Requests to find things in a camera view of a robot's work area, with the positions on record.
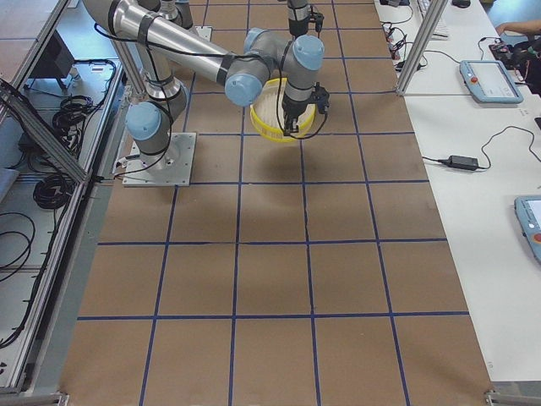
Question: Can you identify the black power adapter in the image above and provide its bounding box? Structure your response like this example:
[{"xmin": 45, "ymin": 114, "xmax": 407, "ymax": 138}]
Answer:
[{"xmin": 437, "ymin": 155, "xmax": 480, "ymax": 171}]

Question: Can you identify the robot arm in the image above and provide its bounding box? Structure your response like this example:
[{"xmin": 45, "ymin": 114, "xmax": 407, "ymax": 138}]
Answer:
[
  {"xmin": 85, "ymin": 1, "xmax": 330, "ymax": 140},
  {"xmin": 286, "ymin": 0, "xmax": 325, "ymax": 38}
]

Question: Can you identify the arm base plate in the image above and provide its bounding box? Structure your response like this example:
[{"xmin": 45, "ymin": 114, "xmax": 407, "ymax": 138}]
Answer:
[{"xmin": 122, "ymin": 133, "xmax": 197, "ymax": 187}]

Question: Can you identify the yellow steamer layer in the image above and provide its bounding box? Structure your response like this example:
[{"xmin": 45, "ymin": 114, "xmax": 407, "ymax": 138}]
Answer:
[{"xmin": 250, "ymin": 78, "xmax": 315, "ymax": 143}]

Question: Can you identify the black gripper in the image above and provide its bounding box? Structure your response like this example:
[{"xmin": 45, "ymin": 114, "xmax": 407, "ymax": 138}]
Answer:
[
  {"xmin": 307, "ymin": 4, "xmax": 325, "ymax": 34},
  {"xmin": 281, "ymin": 84, "xmax": 330, "ymax": 136}
]

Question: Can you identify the blue teach pendant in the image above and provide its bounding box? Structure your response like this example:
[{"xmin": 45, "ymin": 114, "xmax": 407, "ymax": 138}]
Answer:
[
  {"xmin": 514, "ymin": 195, "xmax": 541, "ymax": 262},
  {"xmin": 459, "ymin": 60, "xmax": 523, "ymax": 104}
]

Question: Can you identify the aluminium frame post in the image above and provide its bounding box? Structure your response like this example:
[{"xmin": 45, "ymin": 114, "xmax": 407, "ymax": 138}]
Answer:
[{"xmin": 396, "ymin": 0, "xmax": 447, "ymax": 96}]

